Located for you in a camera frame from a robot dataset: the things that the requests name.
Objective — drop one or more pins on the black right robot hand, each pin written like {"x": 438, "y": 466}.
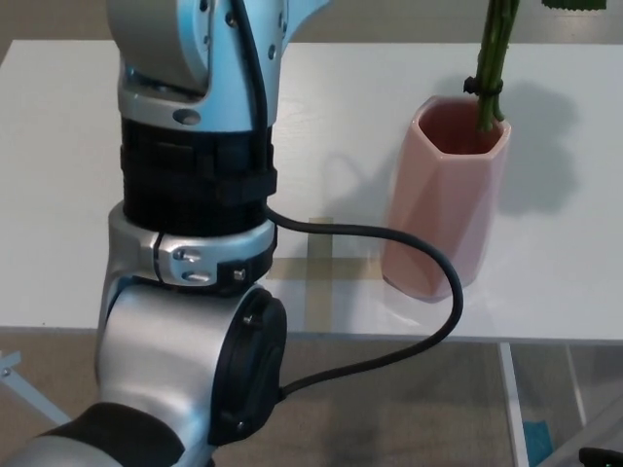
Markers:
{"x": 596, "y": 458}

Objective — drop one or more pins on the pink rose bouquet green stems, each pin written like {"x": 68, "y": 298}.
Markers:
{"x": 491, "y": 58}

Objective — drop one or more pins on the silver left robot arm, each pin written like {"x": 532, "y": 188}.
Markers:
{"x": 160, "y": 340}

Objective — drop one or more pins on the pink faceted ceramic vase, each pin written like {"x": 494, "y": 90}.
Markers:
{"x": 438, "y": 219}

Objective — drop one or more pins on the teal floor object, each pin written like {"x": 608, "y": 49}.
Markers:
{"x": 538, "y": 442}

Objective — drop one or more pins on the white table leg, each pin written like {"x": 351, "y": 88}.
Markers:
{"x": 513, "y": 408}
{"x": 576, "y": 384}

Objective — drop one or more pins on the tan tape strip crosswise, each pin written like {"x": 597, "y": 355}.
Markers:
{"x": 340, "y": 270}

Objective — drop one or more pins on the light blue frame bar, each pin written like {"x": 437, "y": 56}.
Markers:
{"x": 29, "y": 384}

